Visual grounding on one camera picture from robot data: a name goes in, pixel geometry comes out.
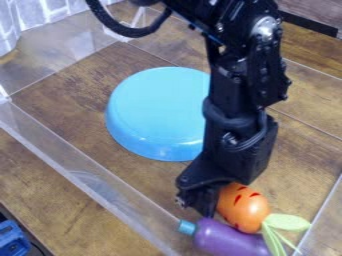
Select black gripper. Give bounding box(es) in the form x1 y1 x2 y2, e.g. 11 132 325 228
174 111 277 218

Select orange toy carrot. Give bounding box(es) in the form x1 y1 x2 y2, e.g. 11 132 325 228
216 182 311 256

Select purple toy eggplant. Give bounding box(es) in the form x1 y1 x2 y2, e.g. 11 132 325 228
177 218 272 256

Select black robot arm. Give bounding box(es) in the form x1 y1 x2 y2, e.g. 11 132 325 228
130 0 291 217

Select blue upside-down bowl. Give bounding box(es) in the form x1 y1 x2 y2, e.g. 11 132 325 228
105 67 209 162

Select blue object at corner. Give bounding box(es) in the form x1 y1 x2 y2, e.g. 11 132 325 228
0 220 30 256

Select white brick-pattern curtain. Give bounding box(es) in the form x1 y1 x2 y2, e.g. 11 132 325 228
0 0 89 57

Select clear acrylic enclosure wall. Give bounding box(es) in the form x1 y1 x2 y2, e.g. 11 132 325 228
0 0 342 256

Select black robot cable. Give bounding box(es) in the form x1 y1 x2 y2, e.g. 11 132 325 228
84 0 173 39

